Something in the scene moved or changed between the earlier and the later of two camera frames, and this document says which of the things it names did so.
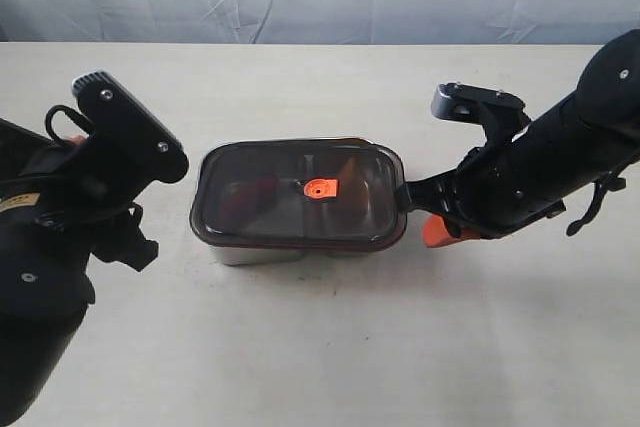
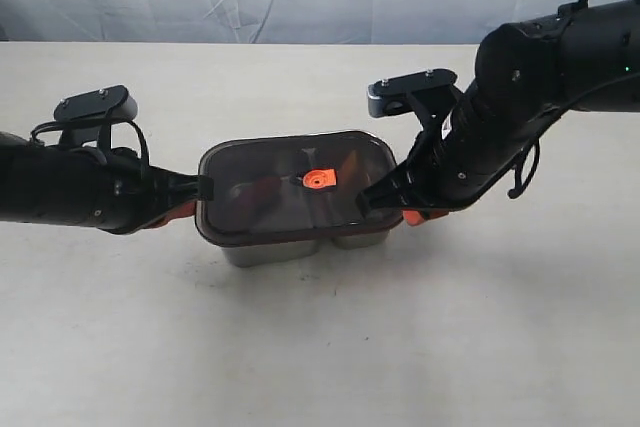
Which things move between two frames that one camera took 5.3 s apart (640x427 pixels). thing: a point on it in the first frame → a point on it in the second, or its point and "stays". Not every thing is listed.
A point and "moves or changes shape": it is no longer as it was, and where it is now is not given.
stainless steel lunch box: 271,200 stays
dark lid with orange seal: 298,194 moves or changes shape
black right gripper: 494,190 → 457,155
